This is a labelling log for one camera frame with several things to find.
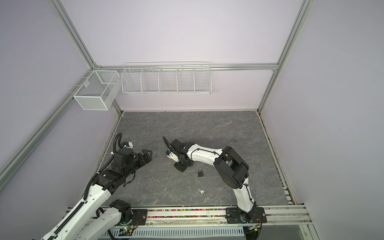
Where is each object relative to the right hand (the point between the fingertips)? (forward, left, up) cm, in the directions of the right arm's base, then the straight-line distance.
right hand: (181, 166), depth 90 cm
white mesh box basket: (+42, +57, +25) cm, 75 cm away
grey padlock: (-4, -12, -1) cm, 12 cm away
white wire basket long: (+51, +11, +29) cm, 59 cm away
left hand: (-1, +17, +15) cm, 22 cm away
